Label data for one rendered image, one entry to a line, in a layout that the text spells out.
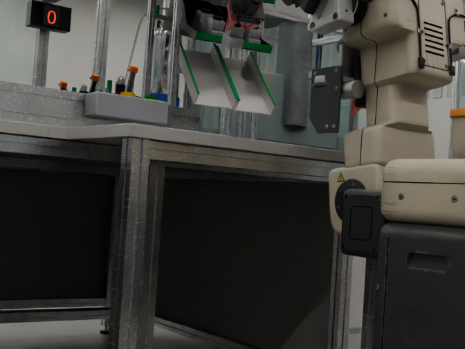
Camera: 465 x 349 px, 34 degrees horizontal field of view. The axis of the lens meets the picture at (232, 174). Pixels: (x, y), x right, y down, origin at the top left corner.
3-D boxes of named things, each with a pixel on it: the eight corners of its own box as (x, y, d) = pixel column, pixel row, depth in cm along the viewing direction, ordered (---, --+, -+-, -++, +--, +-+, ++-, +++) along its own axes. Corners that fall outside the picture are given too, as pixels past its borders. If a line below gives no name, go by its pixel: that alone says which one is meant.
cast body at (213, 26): (223, 42, 233) (228, 20, 231) (210, 40, 231) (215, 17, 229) (213, 34, 240) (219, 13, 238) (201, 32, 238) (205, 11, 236)
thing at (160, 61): (184, 97, 321) (190, 8, 322) (155, 93, 313) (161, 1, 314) (167, 100, 332) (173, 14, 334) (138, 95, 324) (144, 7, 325)
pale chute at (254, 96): (270, 115, 241) (276, 104, 238) (233, 110, 235) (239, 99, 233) (246, 61, 260) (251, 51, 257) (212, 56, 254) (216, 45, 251)
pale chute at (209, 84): (232, 109, 232) (237, 97, 230) (193, 104, 227) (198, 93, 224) (210, 54, 251) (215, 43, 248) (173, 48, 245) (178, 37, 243)
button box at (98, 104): (167, 124, 203) (169, 101, 203) (95, 114, 190) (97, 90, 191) (153, 125, 208) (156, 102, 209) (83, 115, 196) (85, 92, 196)
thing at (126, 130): (403, 169, 217) (403, 158, 217) (130, 136, 161) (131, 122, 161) (248, 167, 272) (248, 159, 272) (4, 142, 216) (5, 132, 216)
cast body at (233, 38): (242, 50, 221) (247, 25, 219) (228, 48, 219) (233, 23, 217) (232, 43, 228) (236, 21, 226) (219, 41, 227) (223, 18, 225)
